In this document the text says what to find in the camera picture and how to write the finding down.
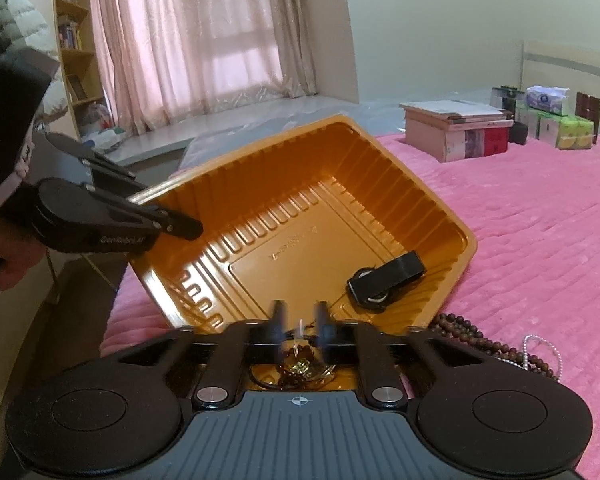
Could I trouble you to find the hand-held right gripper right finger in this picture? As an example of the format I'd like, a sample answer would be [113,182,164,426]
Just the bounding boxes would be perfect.
[314,300,482,413]

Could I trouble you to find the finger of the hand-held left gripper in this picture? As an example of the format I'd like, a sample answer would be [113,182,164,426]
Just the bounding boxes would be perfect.
[85,185,204,240]
[45,131,148,196]

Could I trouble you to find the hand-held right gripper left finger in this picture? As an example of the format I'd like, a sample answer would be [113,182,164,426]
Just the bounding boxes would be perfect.
[115,300,288,411]

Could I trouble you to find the black strap smartwatch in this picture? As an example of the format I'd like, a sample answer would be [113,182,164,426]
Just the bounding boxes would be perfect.
[346,251,426,313]

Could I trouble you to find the orange plastic tray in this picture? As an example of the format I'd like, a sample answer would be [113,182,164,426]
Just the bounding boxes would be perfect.
[122,114,479,391]

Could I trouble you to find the brown bead necklace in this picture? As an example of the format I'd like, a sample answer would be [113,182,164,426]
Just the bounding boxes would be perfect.
[432,312,561,383]

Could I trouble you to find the white pearl necklace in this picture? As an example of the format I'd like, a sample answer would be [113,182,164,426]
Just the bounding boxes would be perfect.
[520,334,566,378]

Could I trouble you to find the person's left forearm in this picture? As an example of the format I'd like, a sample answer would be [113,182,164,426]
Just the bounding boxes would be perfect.
[0,0,63,216]

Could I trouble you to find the person's left hand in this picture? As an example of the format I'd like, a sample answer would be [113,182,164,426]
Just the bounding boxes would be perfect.
[0,209,50,292]

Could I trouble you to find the white plastic bag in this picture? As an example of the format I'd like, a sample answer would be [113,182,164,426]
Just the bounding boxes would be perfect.
[80,102,131,153]

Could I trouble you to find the wooden bookshelf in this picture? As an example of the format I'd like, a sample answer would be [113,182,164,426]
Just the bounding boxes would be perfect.
[52,0,111,136]

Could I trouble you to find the pale pink curtain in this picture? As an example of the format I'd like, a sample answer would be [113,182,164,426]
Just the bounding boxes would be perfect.
[87,0,318,136]

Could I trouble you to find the pink box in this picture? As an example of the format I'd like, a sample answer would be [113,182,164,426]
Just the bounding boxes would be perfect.
[404,110,451,163]

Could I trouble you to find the pink ribbed blanket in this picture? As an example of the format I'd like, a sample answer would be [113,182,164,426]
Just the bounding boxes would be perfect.
[100,132,600,480]

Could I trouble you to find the patterned box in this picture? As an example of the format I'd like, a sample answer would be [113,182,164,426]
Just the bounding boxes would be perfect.
[447,129,486,162]

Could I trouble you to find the red box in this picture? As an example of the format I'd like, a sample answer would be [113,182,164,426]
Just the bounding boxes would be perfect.
[482,127,512,156]

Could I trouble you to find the white carton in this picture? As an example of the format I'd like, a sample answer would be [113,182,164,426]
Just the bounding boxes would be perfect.
[537,112,559,148]
[517,107,541,141]

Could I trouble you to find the black round container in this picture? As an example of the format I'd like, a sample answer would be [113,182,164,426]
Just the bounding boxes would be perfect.
[490,85,529,146]

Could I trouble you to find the green tissue box pack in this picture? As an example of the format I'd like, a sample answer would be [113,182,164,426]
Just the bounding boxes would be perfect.
[555,115,595,151]

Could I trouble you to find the white tissue pack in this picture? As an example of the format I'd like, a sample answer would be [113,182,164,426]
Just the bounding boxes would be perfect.
[525,85,571,117]

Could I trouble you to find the dark brown box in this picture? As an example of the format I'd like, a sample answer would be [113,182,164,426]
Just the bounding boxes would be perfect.
[576,91,600,146]

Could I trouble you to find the plastic covered headboard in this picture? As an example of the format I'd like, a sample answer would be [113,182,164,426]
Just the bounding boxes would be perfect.
[520,39,600,92]

